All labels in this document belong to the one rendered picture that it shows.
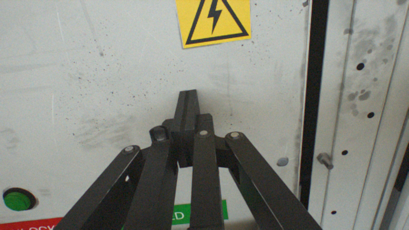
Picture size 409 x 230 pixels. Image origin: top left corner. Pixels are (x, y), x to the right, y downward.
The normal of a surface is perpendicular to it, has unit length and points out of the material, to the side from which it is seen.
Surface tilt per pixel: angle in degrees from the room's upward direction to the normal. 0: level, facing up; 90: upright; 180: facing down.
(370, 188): 90
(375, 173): 90
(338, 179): 90
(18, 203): 90
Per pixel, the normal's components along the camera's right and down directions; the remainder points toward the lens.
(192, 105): -0.14, -0.88
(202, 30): 0.01, 0.46
